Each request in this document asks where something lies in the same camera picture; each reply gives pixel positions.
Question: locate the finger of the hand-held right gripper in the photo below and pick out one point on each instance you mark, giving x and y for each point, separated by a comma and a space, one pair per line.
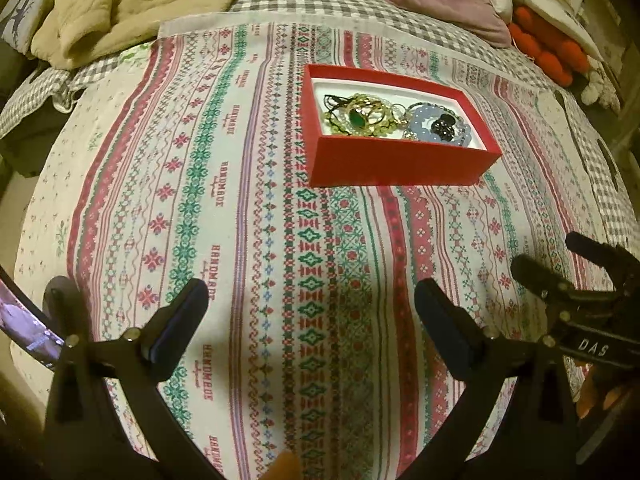
610, 260
545, 280

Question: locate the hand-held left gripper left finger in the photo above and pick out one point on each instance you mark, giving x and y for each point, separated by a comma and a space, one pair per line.
175, 320

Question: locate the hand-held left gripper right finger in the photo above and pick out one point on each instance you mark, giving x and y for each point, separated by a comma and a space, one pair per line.
440, 320

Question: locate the red jewelry box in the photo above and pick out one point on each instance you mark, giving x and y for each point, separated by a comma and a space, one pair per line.
400, 165

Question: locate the black bead jewelry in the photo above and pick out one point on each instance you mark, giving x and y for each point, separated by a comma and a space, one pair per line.
442, 127

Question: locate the person's right hand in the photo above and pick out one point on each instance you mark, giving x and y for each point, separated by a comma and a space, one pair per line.
610, 387

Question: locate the patterned embroidered cloth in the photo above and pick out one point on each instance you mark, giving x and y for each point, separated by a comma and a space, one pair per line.
250, 210

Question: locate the lit screen device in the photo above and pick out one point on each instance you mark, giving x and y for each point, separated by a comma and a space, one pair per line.
27, 327

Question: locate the orange plush toy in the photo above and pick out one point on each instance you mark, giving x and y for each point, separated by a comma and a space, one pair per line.
545, 45

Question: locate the beige quilted blanket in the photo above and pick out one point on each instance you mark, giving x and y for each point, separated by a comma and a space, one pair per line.
135, 0

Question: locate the deer print pillow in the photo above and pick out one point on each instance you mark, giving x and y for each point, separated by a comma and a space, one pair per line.
25, 5

